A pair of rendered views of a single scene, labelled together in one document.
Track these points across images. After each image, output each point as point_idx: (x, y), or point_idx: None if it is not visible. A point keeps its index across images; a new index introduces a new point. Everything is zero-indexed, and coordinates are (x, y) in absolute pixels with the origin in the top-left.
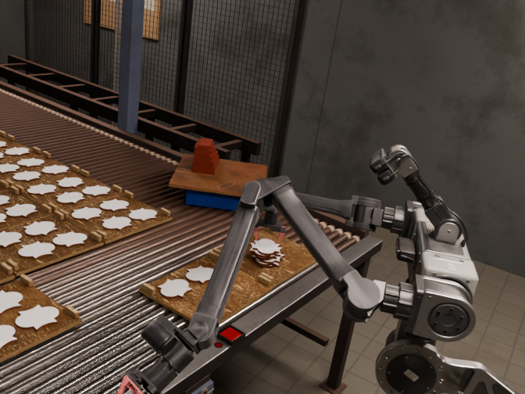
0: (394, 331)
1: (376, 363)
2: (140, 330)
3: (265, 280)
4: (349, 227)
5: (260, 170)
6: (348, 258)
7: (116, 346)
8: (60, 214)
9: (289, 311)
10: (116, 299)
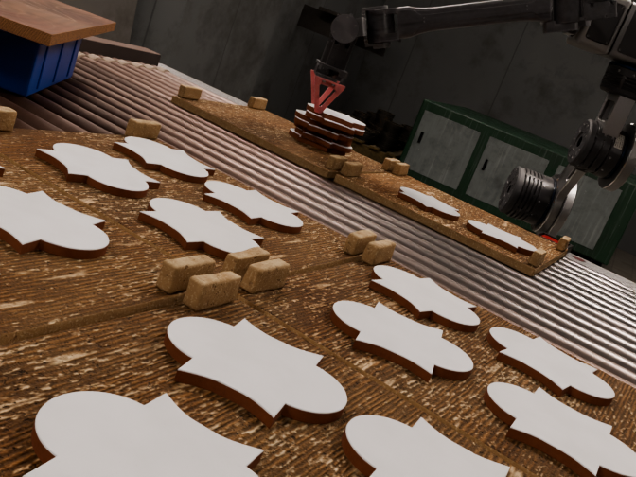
0: (596, 131)
1: (632, 163)
2: (630, 305)
3: (407, 167)
4: (138, 53)
5: None
6: (244, 103)
7: None
8: (287, 265)
9: None
10: (583, 305)
